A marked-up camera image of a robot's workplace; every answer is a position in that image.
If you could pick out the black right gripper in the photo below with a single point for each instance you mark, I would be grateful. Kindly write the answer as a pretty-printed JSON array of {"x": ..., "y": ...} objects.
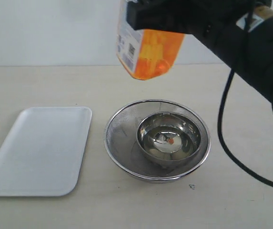
[{"x": 204, "y": 19}]

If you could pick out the orange pump soap bottle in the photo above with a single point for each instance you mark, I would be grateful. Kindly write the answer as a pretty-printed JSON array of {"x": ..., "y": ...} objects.
[{"x": 145, "y": 54}]

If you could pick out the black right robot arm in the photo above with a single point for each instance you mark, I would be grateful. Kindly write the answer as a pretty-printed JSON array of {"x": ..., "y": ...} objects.
[{"x": 238, "y": 32}]

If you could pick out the small stainless steel bowl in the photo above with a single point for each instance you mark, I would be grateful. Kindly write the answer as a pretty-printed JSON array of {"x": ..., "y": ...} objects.
[{"x": 168, "y": 139}]

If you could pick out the large steel mesh strainer bowl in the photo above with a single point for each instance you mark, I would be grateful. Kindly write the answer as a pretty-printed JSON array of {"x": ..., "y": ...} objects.
[{"x": 121, "y": 143}]

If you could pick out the white rectangular plastic tray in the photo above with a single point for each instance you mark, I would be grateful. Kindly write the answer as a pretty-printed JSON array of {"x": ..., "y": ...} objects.
[{"x": 42, "y": 154}]

